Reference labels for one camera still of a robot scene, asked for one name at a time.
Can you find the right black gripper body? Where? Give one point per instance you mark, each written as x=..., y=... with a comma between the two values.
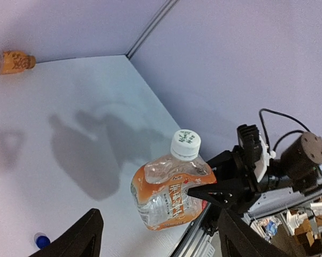
x=251, y=195

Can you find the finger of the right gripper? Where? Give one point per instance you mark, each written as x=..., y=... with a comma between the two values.
x=223, y=193
x=223, y=163

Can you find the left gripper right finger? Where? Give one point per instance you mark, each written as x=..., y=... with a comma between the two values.
x=238, y=239

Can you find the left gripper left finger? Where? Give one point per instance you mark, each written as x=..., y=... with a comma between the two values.
x=83, y=238

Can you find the white bottle cap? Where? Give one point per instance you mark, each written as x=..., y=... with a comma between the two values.
x=185, y=145

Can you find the blue bottle cap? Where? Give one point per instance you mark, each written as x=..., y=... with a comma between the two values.
x=41, y=240

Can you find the crushed orange label bottle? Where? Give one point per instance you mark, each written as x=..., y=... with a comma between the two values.
x=160, y=187

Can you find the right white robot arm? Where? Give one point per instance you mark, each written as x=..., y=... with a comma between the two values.
x=294, y=176

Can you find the small brown bottle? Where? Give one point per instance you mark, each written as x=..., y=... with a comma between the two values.
x=12, y=62

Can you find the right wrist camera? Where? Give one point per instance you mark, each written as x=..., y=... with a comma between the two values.
x=256, y=154

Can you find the aluminium front rail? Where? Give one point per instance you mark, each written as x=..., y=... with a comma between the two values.
x=197, y=238

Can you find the right aluminium corner post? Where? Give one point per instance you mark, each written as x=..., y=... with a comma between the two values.
x=156, y=19

